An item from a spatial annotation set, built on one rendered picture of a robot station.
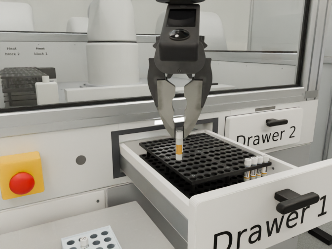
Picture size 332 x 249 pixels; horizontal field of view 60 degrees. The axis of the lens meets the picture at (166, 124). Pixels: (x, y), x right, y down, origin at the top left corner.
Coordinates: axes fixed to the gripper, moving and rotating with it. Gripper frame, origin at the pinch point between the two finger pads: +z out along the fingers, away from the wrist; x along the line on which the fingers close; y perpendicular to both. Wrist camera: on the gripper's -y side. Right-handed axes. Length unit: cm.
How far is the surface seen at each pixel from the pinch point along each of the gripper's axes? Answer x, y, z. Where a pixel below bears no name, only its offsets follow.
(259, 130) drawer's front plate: -22.2, 37.9, 10.6
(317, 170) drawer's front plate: -21.4, 0.2, 6.2
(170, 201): 1.3, -1.7, 11.0
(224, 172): -7.8, 4.1, 8.5
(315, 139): -105, 181, 58
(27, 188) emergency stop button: 26.6, 2.4, 11.6
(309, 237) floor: -77, 113, 99
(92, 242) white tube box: 14.2, -1.9, 19.0
